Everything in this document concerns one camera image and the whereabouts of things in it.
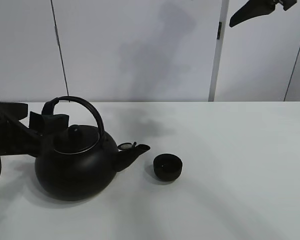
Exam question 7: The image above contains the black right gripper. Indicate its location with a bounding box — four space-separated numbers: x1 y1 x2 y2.
229 0 297 28

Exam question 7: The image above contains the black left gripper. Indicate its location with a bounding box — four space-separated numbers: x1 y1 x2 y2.
0 101 69 157

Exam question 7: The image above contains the black teapot with handle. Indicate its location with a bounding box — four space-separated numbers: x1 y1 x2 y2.
34 96 151 201

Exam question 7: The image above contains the small black teacup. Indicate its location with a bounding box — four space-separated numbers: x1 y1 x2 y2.
153 153 183 182

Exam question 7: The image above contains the black wall hinge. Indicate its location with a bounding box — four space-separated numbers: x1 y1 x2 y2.
216 21 222 40

